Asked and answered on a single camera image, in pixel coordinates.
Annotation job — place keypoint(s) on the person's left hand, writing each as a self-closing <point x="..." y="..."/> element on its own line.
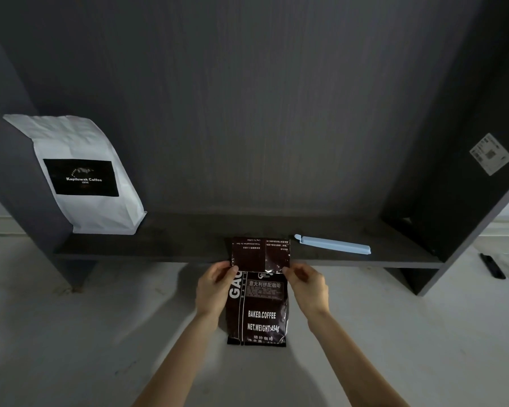
<point x="212" y="292"/>

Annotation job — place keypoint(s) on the light blue sealing clip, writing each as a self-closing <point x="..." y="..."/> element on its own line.
<point x="335" y="244"/>

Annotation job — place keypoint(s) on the person's right forearm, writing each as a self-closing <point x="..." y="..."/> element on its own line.
<point x="356" y="364"/>

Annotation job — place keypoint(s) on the person's right hand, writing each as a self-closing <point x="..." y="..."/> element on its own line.
<point x="311" y="292"/>

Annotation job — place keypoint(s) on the dark brown coffee bag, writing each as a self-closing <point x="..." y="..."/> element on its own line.
<point x="261" y="315"/>

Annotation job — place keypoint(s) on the person's left forearm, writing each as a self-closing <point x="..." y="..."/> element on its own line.
<point x="178" y="360"/>

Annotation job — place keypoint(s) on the black remote control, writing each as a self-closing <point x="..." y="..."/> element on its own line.
<point x="493" y="266"/>

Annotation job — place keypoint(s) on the dark grey wooden shelf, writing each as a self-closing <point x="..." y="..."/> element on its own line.
<point x="258" y="101"/>

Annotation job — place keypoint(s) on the white sticker label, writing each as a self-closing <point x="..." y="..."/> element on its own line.
<point x="490" y="154"/>

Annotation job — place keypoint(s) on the white bag with black label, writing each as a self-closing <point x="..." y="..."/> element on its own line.
<point x="93" y="211"/>

